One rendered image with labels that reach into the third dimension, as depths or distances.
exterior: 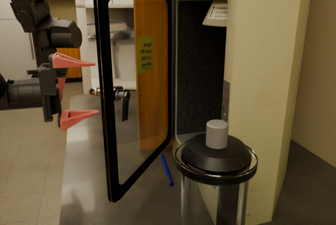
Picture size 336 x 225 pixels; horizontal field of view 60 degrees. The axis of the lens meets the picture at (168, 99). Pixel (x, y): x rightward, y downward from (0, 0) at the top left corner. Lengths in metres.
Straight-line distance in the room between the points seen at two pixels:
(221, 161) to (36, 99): 0.36
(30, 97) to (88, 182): 0.29
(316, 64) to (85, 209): 0.74
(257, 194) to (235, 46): 0.29
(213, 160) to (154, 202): 0.34
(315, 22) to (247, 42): 0.52
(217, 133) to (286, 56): 0.21
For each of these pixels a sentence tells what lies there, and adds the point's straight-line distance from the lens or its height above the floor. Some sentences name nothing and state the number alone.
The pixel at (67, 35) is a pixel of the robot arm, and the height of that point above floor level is 1.28.
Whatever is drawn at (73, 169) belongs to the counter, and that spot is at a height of 0.94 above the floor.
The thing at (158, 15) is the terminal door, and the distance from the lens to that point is 0.67.
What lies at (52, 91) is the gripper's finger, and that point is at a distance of 0.56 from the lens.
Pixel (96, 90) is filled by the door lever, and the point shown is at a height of 1.21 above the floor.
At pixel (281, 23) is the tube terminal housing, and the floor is 1.33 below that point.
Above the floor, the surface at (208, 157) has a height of 1.18.
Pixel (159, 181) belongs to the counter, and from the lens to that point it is 0.75.
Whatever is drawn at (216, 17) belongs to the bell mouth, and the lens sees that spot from 0.57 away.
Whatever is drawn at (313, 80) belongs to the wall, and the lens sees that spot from 0.97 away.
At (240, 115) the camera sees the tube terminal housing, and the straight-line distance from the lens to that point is 0.50.
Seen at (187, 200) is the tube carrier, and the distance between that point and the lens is 0.40.
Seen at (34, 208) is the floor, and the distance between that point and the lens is 2.36.
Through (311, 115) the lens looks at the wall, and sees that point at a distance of 0.99.
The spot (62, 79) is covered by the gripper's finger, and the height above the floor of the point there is 1.16.
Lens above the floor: 1.35
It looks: 18 degrees down
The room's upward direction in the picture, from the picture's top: straight up
